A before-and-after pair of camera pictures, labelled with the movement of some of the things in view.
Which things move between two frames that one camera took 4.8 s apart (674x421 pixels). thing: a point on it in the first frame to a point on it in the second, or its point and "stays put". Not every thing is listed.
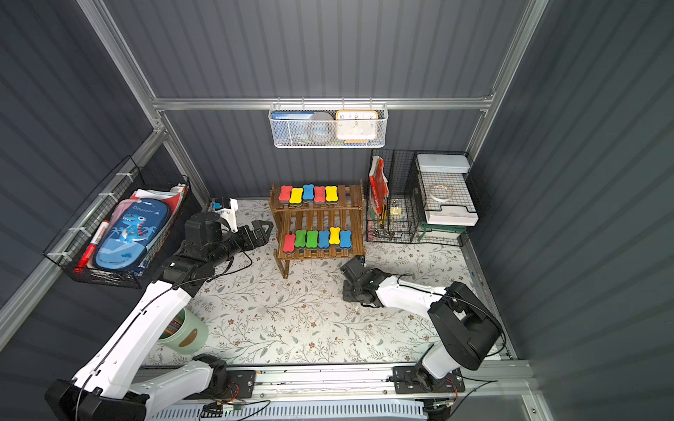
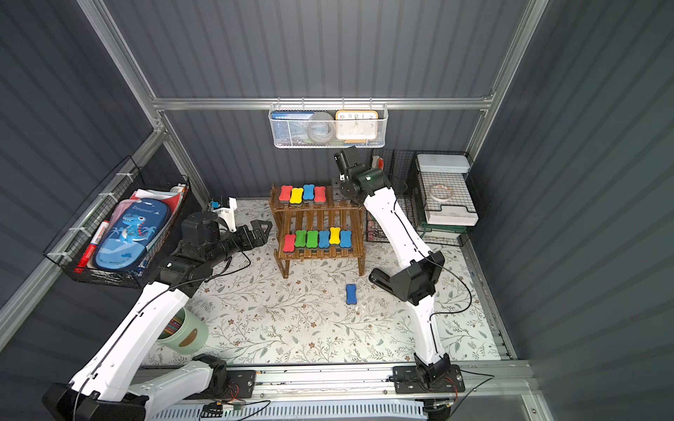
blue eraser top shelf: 308,196 stays put
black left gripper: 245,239 stays put
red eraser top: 319,197 stays put
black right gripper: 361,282 to 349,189
